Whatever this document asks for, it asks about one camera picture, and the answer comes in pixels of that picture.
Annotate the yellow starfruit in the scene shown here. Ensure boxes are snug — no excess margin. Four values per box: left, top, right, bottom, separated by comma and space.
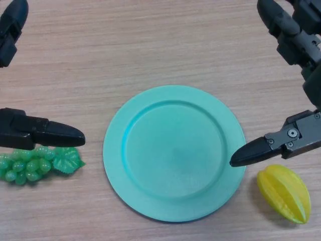
256, 164, 312, 225

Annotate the green grapes bunch with leaf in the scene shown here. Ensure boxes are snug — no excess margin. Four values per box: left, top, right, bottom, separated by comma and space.
0, 146, 87, 187

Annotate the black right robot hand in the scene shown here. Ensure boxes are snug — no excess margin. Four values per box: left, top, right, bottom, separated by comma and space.
230, 0, 321, 168

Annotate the teal round plate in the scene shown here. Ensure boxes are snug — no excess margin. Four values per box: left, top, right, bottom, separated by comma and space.
103, 84, 247, 223

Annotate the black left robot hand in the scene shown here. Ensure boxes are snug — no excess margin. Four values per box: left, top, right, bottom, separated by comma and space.
0, 0, 86, 151

